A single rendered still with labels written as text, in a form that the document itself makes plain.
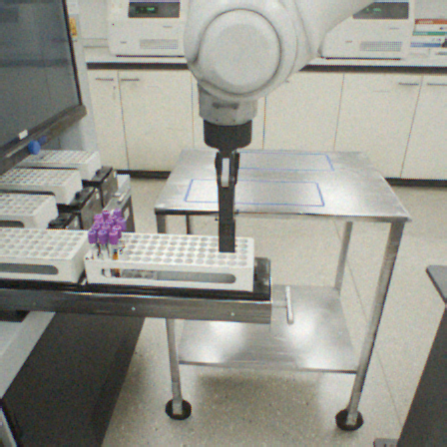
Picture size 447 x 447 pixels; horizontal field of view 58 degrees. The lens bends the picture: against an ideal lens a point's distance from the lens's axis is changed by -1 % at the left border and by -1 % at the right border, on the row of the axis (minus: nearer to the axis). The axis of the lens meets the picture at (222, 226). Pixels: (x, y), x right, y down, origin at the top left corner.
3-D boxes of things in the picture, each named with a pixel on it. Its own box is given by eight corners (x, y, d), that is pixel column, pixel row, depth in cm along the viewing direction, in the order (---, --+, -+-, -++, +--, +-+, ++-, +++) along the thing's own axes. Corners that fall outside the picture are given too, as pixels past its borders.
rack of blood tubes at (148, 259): (87, 288, 74) (81, 260, 71) (105, 257, 83) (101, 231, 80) (251, 296, 72) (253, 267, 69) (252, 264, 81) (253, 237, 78)
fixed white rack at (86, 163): (-10, 181, 117) (-16, 161, 114) (9, 168, 125) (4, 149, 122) (91, 184, 115) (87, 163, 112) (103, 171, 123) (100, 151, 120)
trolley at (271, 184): (165, 421, 139) (141, 208, 98) (185, 327, 179) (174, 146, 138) (364, 434, 135) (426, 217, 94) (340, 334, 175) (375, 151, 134)
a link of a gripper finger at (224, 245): (235, 217, 70) (235, 219, 69) (234, 250, 74) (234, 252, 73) (218, 216, 70) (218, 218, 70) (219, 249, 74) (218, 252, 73)
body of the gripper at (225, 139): (206, 111, 66) (207, 165, 70) (200, 125, 58) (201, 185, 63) (252, 112, 65) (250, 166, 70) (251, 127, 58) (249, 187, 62)
